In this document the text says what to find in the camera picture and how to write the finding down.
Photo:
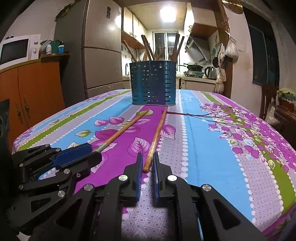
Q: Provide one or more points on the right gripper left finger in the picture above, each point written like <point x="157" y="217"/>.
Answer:
<point x="132" y="180"/>

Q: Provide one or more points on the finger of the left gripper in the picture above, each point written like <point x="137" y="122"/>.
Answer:
<point x="81" y="168"/>
<point x="70" y="155"/>

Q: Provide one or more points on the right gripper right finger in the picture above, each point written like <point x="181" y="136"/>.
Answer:
<point x="163" y="193"/>

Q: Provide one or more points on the wooden chopstick brown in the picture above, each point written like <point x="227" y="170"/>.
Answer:
<point x="175" y="47"/>
<point x="149" y="158"/>

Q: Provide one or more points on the wooden chopstick patterned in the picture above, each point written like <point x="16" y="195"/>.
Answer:
<point x="160" y="53"/>
<point x="107" y="142"/>

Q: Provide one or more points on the light wooden chopstick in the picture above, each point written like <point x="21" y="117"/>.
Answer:
<point x="145" y="56"/>
<point x="179" y="48"/>

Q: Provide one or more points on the dark wooden chopstick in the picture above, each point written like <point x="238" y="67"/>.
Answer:
<point x="151" y="55"/>

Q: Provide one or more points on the kitchen window with bars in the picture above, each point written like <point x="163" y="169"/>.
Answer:
<point x="164" y="39"/>

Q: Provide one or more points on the orange wooden cabinet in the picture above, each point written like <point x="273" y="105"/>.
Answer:
<point x="34" y="90"/>

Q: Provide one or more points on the blue perforated utensil holder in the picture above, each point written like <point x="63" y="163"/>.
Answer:
<point x="153" y="82"/>

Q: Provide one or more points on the colourful floral tablecloth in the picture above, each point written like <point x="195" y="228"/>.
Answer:
<point x="206" y="138"/>

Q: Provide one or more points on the white medicine bottle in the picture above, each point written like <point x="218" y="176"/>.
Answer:
<point x="48" y="49"/>

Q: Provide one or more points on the black wok on stove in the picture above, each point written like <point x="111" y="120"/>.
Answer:
<point x="193" y="67"/>

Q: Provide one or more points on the green cup on cabinet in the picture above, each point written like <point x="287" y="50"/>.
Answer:
<point x="54" y="46"/>

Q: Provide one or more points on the stainless electric kettle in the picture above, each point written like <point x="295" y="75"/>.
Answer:
<point x="210" y="73"/>

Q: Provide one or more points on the white microwave oven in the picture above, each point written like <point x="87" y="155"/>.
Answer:
<point x="19" y="49"/>

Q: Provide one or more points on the silver three-door refrigerator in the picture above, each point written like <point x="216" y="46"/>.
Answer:
<point x="91" y="33"/>

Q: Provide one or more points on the steel range hood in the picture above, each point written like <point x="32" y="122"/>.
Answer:
<point x="198" y="49"/>

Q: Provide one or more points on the dark wooden side table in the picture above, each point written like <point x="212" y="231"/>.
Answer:
<point x="287" y="123"/>

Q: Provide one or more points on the dark wooden chair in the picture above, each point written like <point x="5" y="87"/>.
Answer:
<point x="268" y="95"/>

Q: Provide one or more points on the white hanging plastic bag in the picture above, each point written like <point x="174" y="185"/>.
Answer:
<point x="231" y="49"/>

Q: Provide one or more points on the upper wall cabinets left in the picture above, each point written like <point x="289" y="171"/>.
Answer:
<point x="132" y="29"/>

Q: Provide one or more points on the round brass wall plate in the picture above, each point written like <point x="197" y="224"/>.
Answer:
<point x="233" y="5"/>

